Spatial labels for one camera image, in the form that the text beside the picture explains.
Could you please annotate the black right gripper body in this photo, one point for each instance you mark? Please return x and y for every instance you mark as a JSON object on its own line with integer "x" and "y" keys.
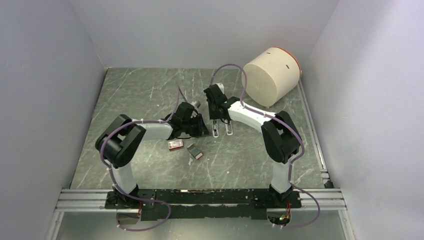
{"x": 212, "y": 114}

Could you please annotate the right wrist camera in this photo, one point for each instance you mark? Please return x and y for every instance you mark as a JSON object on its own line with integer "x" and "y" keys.
{"x": 221, "y": 87}

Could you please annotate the blue mini stapler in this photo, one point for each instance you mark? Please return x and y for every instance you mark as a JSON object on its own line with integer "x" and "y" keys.
{"x": 215, "y": 128}

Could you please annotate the red staple box sleeve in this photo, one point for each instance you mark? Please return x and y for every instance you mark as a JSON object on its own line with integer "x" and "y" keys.
{"x": 175, "y": 144}

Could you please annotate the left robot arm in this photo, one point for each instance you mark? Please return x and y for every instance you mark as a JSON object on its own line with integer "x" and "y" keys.
{"x": 118, "y": 144}

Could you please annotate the aluminium frame rail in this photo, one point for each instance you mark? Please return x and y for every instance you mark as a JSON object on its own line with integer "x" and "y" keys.
{"x": 94, "y": 200}

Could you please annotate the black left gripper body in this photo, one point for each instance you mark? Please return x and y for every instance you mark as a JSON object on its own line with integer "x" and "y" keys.
{"x": 192, "y": 126}

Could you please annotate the cream cylindrical container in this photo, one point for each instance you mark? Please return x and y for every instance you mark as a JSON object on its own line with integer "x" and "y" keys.
{"x": 271, "y": 75}

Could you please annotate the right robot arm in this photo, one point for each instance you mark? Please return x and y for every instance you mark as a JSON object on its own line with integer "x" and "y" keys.
{"x": 281, "y": 139}

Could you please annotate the staple box tray with staples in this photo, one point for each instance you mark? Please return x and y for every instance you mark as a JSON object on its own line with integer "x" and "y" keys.
{"x": 195, "y": 152}

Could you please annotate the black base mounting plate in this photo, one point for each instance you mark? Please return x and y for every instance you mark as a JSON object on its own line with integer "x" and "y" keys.
{"x": 250, "y": 203}

